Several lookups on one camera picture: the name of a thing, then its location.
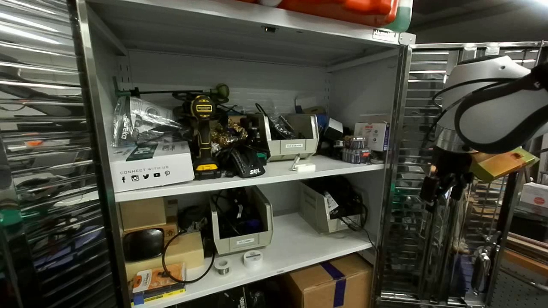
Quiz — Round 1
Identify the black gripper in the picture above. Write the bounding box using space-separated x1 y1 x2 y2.
420 144 477 204

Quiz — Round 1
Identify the white extension cable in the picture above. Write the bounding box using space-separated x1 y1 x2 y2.
288 156 318 175

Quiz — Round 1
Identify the olive yellow flat block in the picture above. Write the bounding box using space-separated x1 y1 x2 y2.
470 146 540 185

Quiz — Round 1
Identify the small white printed box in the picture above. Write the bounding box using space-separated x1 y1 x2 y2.
354 120 393 153

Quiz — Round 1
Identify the white box red print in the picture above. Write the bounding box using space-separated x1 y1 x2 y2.
520 182 548 213

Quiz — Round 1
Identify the black device beside bin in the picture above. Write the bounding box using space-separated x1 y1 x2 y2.
316 117 348 160

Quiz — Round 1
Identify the green case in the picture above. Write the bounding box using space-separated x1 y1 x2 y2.
388 0 415 33

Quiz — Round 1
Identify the grey labelled storage bin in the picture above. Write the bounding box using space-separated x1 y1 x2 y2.
259 112 323 163

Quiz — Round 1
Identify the white metal shelf unit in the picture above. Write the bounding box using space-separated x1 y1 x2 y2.
76 0 417 308

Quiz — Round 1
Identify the cardboard box with blue tape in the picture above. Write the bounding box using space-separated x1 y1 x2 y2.
280 254 376 308

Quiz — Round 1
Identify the orange plastic case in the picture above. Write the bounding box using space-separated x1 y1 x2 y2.
246 0 402 28

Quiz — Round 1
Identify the black battery charger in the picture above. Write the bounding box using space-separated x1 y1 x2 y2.
225 144 270 178

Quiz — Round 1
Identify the grey open-front storage bin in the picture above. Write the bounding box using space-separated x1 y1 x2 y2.
210 187 276 257

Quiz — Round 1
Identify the large brown cardboard box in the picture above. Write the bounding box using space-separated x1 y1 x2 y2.
124 221 206 281

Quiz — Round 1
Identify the white product box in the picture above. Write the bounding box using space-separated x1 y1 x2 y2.
109 139 198 194

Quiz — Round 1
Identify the small brown cardboard box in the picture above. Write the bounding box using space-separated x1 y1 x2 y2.
119 197 181 233

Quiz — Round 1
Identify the black pouch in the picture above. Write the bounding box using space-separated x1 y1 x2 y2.
124 228 169 264

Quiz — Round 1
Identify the yellow orange booklet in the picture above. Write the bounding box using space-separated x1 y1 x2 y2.
128 262 189 307

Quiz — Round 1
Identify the bare chrome wire rack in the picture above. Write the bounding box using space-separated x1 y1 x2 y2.
379 41 548 307

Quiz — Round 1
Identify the black robot cable hose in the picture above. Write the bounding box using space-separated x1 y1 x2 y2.
422 59 548 156

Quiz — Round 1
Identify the grey bin with black cables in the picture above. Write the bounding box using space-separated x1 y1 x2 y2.
297 178 367 237

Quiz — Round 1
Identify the yellow black cordless drill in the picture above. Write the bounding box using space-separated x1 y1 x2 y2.
174 93 230 180

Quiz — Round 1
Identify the thin black cable loop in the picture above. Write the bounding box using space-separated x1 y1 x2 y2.
162 219 218 286

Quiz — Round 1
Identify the plastic covered wire rack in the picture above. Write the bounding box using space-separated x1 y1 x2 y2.
0 0 119 308

